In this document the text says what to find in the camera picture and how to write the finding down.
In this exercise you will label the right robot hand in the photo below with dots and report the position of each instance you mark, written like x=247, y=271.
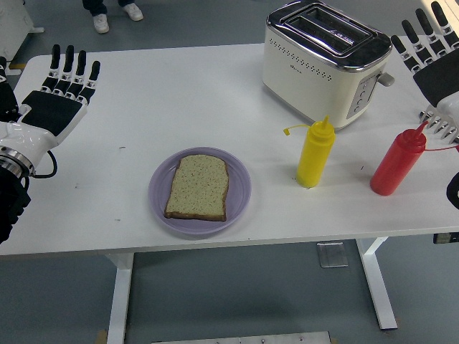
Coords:
x=439, y=80

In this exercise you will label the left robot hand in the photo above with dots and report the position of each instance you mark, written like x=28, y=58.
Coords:
x=50, y=114

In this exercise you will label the cream and chrome toaster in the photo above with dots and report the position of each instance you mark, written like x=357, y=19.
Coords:
x=305, y=82

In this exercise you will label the slice of bread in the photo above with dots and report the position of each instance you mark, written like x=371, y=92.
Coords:
x=199, y=188

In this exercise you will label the purple round plate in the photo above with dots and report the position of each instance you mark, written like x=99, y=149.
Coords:
x=240, y=179

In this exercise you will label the white machine housing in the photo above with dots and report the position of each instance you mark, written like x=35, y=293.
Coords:
x=14, y=32

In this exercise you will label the small silver floor plate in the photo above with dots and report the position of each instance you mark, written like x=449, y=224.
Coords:
x=331, y=255

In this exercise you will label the long silver metal plate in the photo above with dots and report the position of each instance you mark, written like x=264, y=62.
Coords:
x=240, y=338

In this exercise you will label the silver metal toast rack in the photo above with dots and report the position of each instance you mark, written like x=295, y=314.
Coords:
x=446, y=129

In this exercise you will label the red squeeze bottle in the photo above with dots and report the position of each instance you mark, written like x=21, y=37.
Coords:
x=394, y=165

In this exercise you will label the yellow squeeze bottle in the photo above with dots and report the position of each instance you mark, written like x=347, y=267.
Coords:
x=313, y=157

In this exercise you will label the black table control box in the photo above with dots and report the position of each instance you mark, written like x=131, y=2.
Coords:
x=446, y=238

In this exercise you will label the white table leg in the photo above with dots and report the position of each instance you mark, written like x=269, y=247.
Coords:
x=120, y=294
x=376, y=286

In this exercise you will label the brown floor tape piece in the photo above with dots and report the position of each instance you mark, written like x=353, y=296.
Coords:
x=102, y=337

